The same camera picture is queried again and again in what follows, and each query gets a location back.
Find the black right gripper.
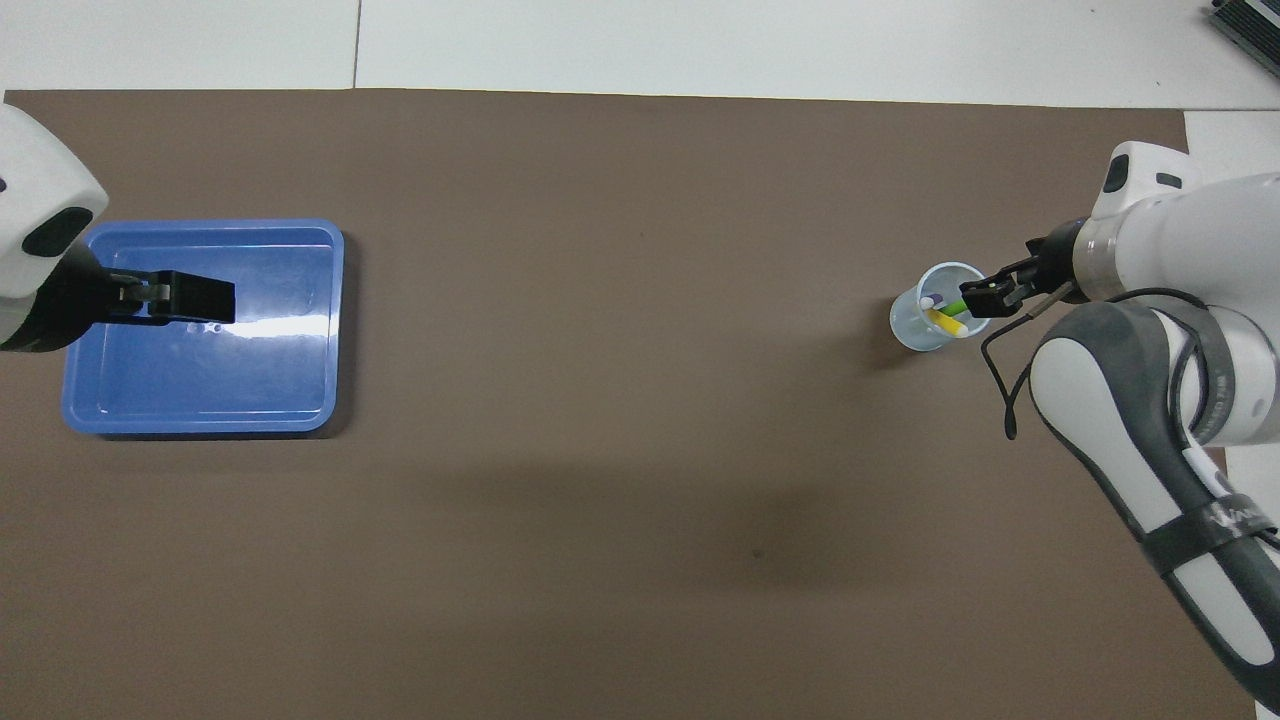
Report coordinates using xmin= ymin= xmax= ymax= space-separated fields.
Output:
xmin=961 ymin=216 xmax=1089 ymax=320

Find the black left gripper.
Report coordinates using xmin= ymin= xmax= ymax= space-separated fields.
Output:
xmin=0 ymin=243 xmax=237 ymax=354

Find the blue plastic tray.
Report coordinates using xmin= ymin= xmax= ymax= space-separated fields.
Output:
xmin=62 ymin=219 xmax=345 ymax=435

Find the translucent plastic cup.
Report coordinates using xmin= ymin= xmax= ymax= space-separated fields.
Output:
xmin=889 ymin=262 xmax=991 ymax=353

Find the grey ribbed device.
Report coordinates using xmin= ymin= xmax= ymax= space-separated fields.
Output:
xmin=1205 ymin=0 xmax=1280 ymax=76

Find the brown table mat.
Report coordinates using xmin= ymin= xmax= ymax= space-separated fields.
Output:
xmin=0 ymin=88 xmax=1259 ymax=720

